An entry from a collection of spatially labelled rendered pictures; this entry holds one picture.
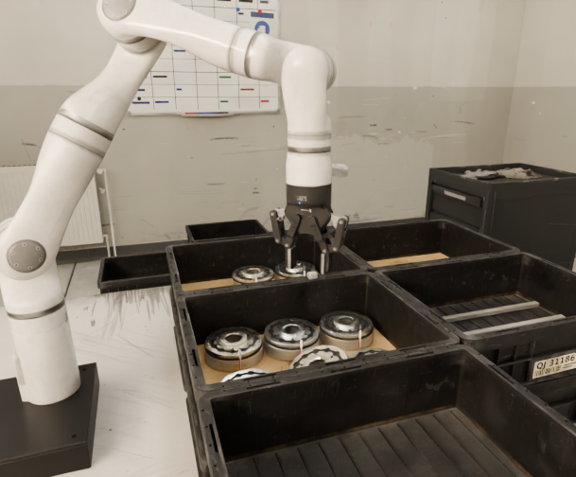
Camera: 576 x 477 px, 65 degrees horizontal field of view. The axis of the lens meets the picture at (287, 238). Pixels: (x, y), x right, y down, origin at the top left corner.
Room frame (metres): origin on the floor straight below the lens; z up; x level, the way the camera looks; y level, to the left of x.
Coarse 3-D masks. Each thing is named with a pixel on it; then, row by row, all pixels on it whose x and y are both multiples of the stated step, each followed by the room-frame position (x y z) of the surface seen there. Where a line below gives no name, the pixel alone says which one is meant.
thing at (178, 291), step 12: (216, 240) 1.08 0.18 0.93; (228, 240) 1.08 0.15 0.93; (240, 240) 1.09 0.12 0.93; (252, 240) 1.10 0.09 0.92; (168, 252) 1.00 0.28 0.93; (168, 264) 0.93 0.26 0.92; (360, 264) 0.92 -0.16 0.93; (300, 276) 0.85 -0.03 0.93; (180, 288) 0.80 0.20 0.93; (216, 288) 0.80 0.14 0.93; (228, 288) 0.80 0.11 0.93
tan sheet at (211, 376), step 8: (376, 336) 0.79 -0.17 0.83; (200, 344) 0.76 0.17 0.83; (320, 344) 0.76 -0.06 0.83; (376, 344) 0.76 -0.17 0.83; (384, 344) 0.76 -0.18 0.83; (392, 344) 0.76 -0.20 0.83; (200, 352) 0.73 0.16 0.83; (264, 352) 0.73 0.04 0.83; (352, 352) 0.73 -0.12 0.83; (200, 360) 0.71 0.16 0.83; (264, 360) 0.71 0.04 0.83; (272, 360) 0.71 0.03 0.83; (280, 360) 0.71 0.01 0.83; (208, 368) 0.68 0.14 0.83; (256, 368) 0.68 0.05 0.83; (264, 368) 0.68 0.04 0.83; (272, 368) 0.68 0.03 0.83; (280, 368) 0.68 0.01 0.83; (208, 376) 0.66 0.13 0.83; (216, 376) 0.66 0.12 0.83; (224, 376) 0.66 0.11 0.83
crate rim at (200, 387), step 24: (240, 288) 0.80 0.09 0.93; (264, 288) 0.80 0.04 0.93; (384, 288) 0.80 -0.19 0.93; (192, 336) 0.62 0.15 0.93; (456, 336) 0.62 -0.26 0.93; (192, 360) 0.55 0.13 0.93; (360, 360) 0.55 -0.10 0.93; (192, 384) 0.52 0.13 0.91; (216, 384) 0.50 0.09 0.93; (240, 384) 0.50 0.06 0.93
